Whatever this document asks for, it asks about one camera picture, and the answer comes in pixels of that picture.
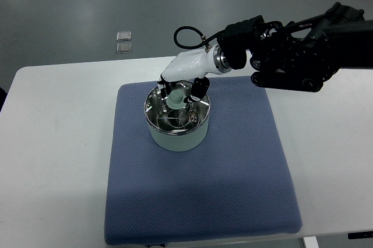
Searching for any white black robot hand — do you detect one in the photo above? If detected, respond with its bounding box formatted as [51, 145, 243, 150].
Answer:
[157, 44, 231, 103]

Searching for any white table leg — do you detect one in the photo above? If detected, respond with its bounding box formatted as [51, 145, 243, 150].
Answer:
[302, 236, 319, 248]

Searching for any mint green pot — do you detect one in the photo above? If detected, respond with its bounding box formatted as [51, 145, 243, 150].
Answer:
[144, 79, 211, 153]

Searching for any upper metal floor plate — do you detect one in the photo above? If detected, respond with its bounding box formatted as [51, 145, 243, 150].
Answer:
[116, 31, 132, 41]

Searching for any black table control panel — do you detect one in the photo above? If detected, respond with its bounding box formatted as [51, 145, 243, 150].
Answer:
[348, 231, 373, 240]

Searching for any wire steaming rack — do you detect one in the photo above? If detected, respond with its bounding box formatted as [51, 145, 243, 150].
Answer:
[156, 104, 200, 131]

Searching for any blue fabric mat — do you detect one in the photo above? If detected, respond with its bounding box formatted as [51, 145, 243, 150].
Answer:
[104, 76, 302, 245]

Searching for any glass lid green knob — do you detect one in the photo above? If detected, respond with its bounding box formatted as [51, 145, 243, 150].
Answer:
[144, 81, 210, 136]

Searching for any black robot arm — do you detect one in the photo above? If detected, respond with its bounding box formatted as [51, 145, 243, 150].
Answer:
[217, 2, 372, 92]

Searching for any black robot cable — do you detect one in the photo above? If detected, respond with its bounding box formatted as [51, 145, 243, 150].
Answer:
[173, 26, 227, 51]

